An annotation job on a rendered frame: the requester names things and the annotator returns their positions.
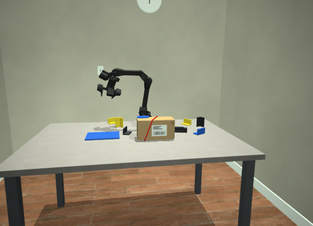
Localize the tan cardboard box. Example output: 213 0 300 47
137 116 175 140

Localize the blue flat rectangular slab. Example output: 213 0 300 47
85 131 119 140

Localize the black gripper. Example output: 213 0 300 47
97 83 121 99

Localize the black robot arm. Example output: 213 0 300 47
99 68 152 117

